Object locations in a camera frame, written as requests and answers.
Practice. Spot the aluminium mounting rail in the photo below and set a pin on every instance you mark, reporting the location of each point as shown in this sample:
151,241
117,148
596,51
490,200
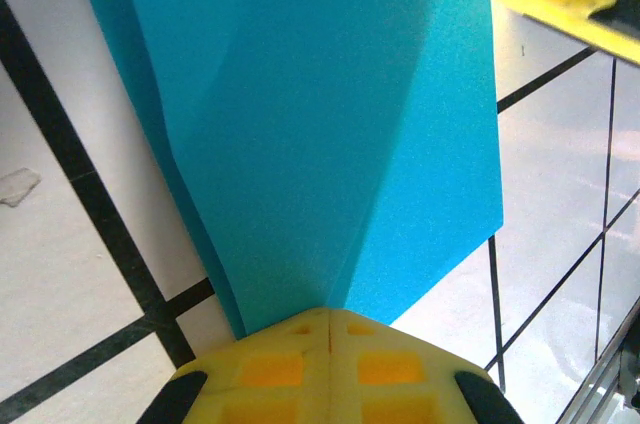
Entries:
610,374

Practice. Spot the white grid board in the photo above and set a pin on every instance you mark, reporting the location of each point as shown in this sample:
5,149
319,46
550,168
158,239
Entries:
550,169

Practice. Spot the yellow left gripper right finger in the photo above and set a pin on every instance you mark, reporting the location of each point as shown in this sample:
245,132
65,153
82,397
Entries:
395,374

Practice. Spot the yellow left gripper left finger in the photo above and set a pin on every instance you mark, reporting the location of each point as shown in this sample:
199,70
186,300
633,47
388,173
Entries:
275,374

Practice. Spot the blue cloth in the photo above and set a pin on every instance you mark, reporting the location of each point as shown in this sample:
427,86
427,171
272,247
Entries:
310,119

